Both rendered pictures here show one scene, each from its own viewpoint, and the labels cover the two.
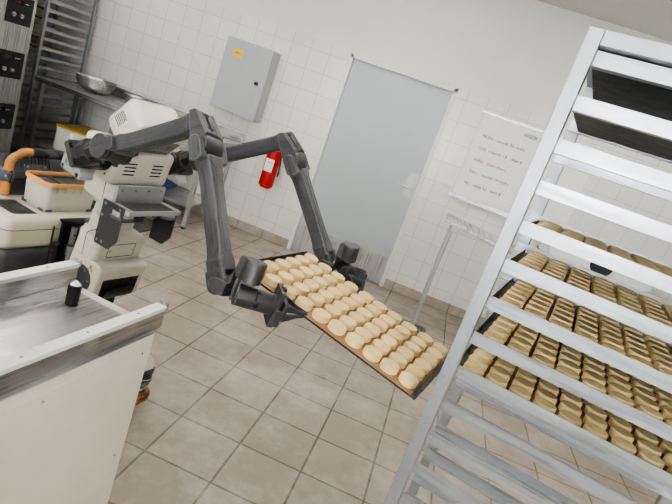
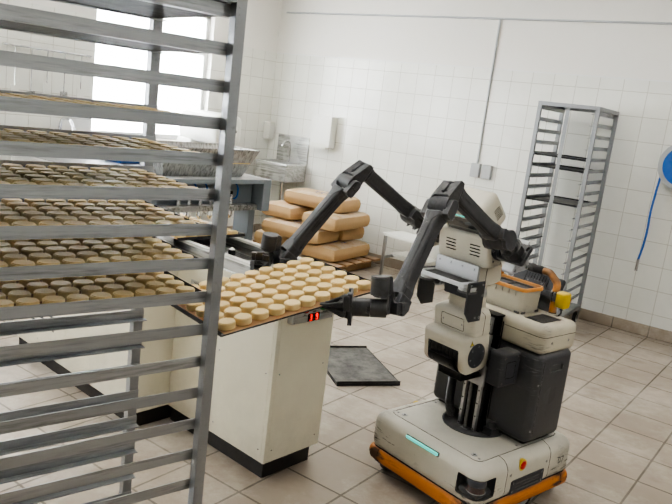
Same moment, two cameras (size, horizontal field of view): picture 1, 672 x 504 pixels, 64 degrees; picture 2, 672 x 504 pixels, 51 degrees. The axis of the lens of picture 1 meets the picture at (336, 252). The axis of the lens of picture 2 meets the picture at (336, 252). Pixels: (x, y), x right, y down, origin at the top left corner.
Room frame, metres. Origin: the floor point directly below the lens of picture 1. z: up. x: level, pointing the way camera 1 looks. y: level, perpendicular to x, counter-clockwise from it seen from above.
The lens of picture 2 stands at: (2.64, -1.95, 1.58)
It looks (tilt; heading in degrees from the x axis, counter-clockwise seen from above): 12 degrees down; 117
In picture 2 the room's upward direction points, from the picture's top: 7 degrees clockwise
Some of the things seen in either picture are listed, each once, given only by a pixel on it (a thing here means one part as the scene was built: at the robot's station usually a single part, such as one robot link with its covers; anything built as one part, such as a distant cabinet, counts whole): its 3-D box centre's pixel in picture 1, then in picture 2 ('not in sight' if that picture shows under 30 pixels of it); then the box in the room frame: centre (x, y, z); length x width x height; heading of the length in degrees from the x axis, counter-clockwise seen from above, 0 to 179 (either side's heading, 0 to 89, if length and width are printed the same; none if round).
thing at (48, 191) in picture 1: (60, 191); (511, 293); (1.98, 1.09, 0.87); 0.23 x 0.15 x 0.11; 158
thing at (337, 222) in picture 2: not in sight; (336, 219); (-0.53, 4.23, 0.49); 0.72 x 0.42 x 0.15; 87
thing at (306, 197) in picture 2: not in sight; (322, 200); (-0.75, 4.30, 0.64); 0.72 x 0.42 x 0.15; 178
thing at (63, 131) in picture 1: (84, 142); not in sight; (5.43, 2.85, 0.36); 0.46 x 0.38 x 0.26; 170
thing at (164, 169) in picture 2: not in sight; (195, 159); (0.46, 0.74, 1.25); 0.56 x 0.29 x 0.14; 76
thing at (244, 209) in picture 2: not in sight; (191, 208); (0.46, 0.74, 1.01); 0.72 x 0.33 x 0.34; 76
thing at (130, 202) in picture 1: (137, 215); (452, 286); (1.83, 0.71, 0.93); 0.28 x 0.16 x 0.22; 158
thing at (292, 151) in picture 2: not in sight; (287, 161); (-1.54, 4.83, 0.92); 1.00 x 0.36 x 1.11; 171
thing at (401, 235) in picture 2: not in sight; (409, 258); (0.24, 4.40, 0.23); 0.44 x 0.44 x 0.46; 73
